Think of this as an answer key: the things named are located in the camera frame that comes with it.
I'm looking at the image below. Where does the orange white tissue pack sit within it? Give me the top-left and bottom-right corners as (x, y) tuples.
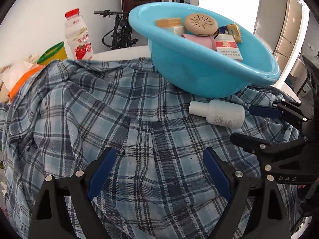
(1, 61), (44, 103)

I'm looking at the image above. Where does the gold blue cigarette pack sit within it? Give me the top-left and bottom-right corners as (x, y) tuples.
(219, 23), (242, 43)

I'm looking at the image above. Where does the white lotion bottle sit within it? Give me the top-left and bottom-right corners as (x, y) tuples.
(189, 99), (245, 129)

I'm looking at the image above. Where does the blue plastic basin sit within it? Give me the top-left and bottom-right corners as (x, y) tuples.
(129, 2), (280, 99)

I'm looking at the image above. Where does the strawberry milk drink bottle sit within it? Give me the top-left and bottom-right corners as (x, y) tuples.
(65, 8), (94, 60)

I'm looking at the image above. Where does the silver refrigerator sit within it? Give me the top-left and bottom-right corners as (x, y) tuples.
(254, 0), (302, 72)

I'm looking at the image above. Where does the pink plastic cup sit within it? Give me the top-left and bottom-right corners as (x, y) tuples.
(181, 34), (216, 50)

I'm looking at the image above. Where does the yellow cup green rim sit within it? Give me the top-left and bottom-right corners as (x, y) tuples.
(37, 42), (67, 65)

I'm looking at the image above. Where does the white teal small box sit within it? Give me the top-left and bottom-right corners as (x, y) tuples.
(166, 26), (187, 36)

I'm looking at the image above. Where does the tan round vented case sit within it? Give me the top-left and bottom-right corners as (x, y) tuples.
(184, 13), (219, 36)

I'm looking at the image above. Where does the blue plaid shirt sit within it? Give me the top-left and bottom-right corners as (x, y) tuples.
(0, 57), (303, 239)

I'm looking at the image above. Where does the black bicycle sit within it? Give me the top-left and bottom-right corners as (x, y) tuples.
(94, 10), (138, 50)

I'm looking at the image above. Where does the red white cigarette pack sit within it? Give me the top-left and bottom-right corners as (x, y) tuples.
(215, 34), (243, 62)

